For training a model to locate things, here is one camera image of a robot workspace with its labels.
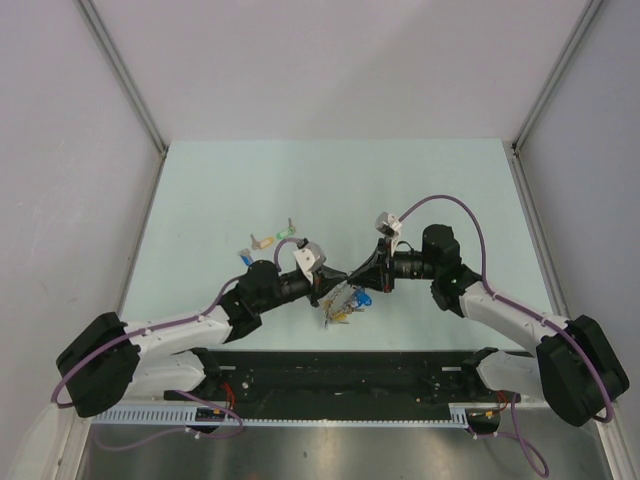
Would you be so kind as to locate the right aluminium frame post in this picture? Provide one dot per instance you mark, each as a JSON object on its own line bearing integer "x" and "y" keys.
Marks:
{"x": 586, "y": 20}

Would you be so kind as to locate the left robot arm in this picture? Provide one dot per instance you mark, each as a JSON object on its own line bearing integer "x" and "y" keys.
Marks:
{"x": 112, "y": 360}

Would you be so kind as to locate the metal disc keyring organizer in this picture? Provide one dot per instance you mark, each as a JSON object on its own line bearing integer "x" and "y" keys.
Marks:
{"x": 344, "y": 306}

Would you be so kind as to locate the right aluminium side rail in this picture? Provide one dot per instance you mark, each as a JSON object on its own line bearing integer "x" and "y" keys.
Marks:
{"x": 549, "y": 271}

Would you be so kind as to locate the blue tag key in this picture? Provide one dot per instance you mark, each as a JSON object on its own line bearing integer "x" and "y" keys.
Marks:
{"x": 245, "y": 256}
{"x": 360, "y": 299}

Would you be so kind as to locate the white slotted cable duct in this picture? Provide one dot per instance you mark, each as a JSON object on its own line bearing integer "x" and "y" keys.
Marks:
{"x": 456, "y": 416}

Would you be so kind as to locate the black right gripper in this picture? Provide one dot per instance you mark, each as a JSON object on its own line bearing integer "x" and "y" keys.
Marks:
{"x": 373, "y": 274}

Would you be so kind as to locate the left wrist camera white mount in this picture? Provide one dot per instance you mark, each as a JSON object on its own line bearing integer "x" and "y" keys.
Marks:
{"x": 309, "y": 257}

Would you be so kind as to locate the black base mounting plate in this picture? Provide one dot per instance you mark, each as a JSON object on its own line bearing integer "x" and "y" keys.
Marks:
{"x": 342, "y": 381}

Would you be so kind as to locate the left aluminium frame post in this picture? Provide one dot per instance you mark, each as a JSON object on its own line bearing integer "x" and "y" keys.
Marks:
{"x": 114, "y": 59}

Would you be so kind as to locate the aluminium frame post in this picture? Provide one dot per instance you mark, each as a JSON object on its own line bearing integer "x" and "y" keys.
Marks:
{"x": 114, "y": 59}
{"x": 586, "y": 20}

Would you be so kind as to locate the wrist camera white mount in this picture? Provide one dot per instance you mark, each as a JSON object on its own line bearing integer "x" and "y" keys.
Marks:
{"x": 309, "y": 257}
{"x": 389, "y": 226}

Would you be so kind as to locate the blue tag key on table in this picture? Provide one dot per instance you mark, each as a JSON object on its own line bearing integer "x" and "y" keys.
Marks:
{"x": 245, "y": 256}

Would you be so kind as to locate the green tag key on table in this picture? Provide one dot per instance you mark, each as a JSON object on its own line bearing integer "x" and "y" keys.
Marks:
{"x": 287, "y": 232}

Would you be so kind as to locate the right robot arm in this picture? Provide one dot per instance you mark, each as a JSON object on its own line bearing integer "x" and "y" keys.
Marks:
{"x": 568, "y": 363}

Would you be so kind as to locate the orange tag key on table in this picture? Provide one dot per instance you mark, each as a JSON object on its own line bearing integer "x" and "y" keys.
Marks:
{"x": 261, "y": 244}

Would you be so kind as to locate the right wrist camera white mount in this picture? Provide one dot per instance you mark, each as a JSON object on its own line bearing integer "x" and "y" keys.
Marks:
{"x": 389, "y": 226}

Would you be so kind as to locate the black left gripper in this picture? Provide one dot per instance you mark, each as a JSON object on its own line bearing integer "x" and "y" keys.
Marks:
{"x": 325, "y": 279}

